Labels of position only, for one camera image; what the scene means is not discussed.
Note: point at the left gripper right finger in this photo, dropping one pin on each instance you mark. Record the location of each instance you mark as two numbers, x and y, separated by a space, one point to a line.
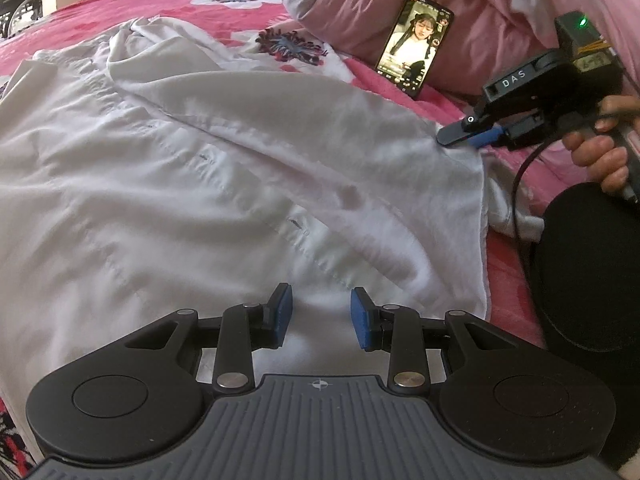
398 331

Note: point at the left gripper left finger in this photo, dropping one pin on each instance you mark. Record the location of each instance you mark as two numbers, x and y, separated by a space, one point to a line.
244 330

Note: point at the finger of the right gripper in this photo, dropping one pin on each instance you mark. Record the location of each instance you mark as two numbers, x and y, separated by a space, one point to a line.
486 138
465 129

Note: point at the white shirt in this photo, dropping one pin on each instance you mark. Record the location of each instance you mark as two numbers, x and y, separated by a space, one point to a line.
225 179

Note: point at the person right hand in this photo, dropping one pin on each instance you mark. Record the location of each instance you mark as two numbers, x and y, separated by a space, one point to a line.
605 162

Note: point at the smartphone with lit screen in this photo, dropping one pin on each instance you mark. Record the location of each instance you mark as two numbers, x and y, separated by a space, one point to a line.
420 28

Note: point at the person black sleeve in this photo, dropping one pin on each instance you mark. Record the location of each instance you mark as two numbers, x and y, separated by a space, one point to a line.
584 278

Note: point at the red floral blanket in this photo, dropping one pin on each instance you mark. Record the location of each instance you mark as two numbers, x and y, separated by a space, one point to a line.
500 209

